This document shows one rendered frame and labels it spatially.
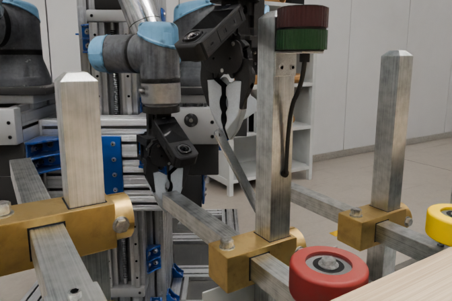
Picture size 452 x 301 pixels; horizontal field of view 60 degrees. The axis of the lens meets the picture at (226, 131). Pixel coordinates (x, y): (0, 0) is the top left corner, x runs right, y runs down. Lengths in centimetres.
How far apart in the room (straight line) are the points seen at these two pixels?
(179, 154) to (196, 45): 25
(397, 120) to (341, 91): 383
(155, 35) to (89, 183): 38
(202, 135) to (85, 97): 60
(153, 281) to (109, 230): 110
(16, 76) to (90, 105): 81
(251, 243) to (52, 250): 28
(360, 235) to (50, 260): 48
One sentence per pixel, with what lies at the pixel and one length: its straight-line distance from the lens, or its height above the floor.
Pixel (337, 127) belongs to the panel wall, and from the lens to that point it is 455.
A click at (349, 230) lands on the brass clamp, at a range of 69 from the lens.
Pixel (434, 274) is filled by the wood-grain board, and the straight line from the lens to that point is 47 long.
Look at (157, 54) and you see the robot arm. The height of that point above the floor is 112.
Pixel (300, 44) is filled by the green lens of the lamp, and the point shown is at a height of 113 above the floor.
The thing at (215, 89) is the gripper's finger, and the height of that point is 107.
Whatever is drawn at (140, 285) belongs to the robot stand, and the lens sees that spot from 143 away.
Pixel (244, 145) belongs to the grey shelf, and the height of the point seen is 29.
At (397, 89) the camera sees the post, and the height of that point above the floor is 107.
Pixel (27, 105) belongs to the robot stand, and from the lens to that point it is 118.
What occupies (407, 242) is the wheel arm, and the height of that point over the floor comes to 84.
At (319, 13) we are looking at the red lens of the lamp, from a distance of 47.
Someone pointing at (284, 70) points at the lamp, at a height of 110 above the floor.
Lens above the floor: 112
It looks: 11 degrees down
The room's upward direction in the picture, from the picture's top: straight up
